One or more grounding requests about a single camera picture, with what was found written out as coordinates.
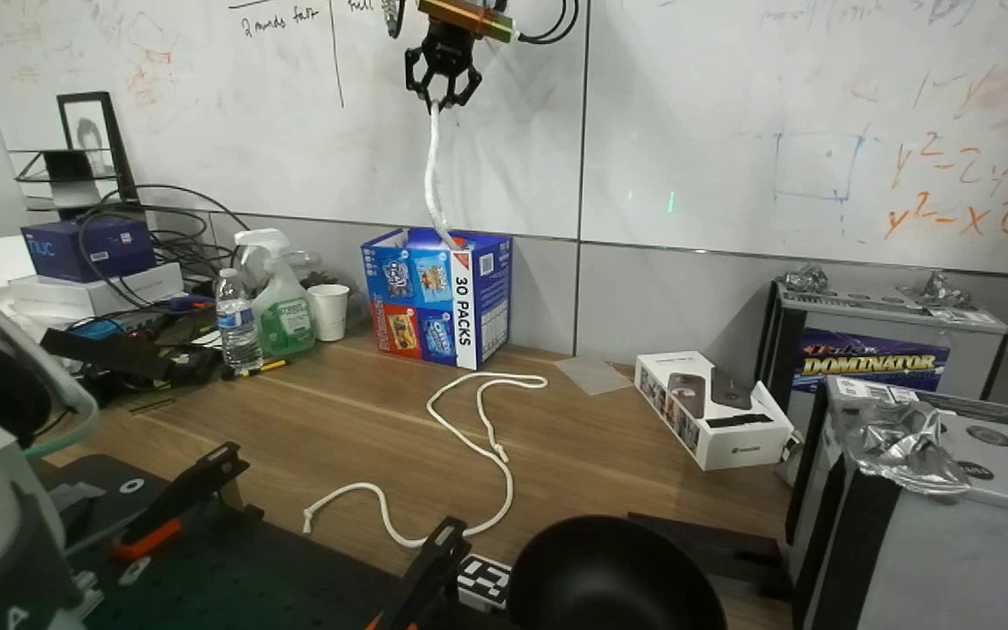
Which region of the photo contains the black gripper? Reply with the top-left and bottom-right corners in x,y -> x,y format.
402,14 -> 489,114

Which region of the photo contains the thick short white rope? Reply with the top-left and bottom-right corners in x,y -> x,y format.
418,102 -> 461,253

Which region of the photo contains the blue snack variety box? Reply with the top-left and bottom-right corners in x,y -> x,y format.
356,222 -> 517,373

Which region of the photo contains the thin long white rope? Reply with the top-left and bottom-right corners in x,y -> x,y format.
299,366 -> 554,551

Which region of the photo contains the blue cardboard box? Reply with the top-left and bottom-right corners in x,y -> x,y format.
17,208 -> 162,285

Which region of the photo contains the white flat box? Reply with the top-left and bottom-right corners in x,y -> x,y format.
3,257 -> 190,324

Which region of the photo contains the white product box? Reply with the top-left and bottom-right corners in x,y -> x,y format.
631,347 -> 803,477

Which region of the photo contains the clear plastic water bottle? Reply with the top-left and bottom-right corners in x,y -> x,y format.
213,264 -> 266,380

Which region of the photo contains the clear plastic sheet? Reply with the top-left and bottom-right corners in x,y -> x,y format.
554,352 -> 637,397

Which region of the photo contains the black white fiducial tag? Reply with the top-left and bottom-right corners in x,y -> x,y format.
451,550 -> 517,614

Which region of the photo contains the black round pan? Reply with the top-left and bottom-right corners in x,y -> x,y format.
506,513 -> 731,630

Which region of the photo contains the black perforated breadboard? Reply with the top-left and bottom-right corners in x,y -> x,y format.
44,450 -> 531,630

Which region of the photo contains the grey appliance with foil knobs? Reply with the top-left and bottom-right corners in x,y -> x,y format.
779,369 -> 1008,630

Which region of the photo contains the black cable bundle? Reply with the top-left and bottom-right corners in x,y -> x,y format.
72,179 -> 251,308

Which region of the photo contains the black picture frame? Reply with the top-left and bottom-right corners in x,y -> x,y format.
52,87 -> 142,208

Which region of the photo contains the black clamp orange handle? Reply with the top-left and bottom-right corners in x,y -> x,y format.
107,438 -> 255,565
367,513 -> 476,630

